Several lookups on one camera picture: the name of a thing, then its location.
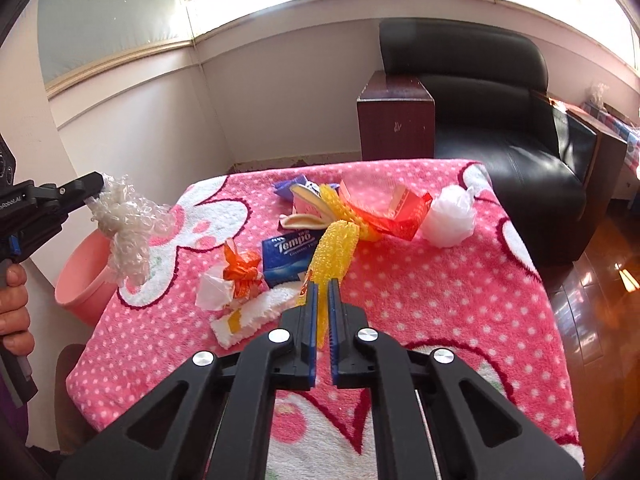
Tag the white crumpled plastic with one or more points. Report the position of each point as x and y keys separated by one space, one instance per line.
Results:
x=212 y=292

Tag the red plastic wrapper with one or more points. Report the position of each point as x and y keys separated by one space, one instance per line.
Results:
x=395 y=225

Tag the pink dotted fleece blanket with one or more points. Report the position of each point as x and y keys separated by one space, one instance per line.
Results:
x=425 y=300

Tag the black leather armchair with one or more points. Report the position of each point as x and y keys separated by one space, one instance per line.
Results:
x=500 y=135

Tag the person's purple garment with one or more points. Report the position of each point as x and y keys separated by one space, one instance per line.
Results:
x=7 y=440

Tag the clear bubble wrap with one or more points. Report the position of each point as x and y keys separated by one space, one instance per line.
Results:
x=130 y=230

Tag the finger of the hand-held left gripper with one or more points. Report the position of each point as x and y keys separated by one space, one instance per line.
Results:
x=80 y=190

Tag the white fleece cloth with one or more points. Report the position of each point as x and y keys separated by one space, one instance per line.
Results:
x=255 y=312

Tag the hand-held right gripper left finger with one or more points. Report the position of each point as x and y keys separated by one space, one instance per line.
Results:
x=312 y=322

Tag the pink plastic basin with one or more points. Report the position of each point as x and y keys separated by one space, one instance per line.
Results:
x=80 y=280

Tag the plaid cloth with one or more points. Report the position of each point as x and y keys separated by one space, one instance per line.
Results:
x=622 y=132

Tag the purple wrapper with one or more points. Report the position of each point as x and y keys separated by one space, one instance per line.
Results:
x=285 y=190

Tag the window with grey blind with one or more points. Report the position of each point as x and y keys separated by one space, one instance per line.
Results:
x=115 y=15

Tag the yellow foam net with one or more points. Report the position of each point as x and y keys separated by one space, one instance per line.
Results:
x=340 y=205
x=335 y=250

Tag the brown wooden side cabinet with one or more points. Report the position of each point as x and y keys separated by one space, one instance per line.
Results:
x=395 y=125

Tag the dark wooden cabinet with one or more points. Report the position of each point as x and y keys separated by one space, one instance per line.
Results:
x=607 y=170

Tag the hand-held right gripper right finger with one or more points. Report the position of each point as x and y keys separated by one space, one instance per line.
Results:
x=333 y=330

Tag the orange ribbon wrapper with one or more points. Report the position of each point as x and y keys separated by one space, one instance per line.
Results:
x=240 y=270

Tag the blue tissue pack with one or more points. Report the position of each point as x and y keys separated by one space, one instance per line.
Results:
x=285 y=260

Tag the white plastic bag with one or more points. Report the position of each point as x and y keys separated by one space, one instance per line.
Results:
x=597 y=94

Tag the person's left hand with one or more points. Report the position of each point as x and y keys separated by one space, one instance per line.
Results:
x=12 y=305

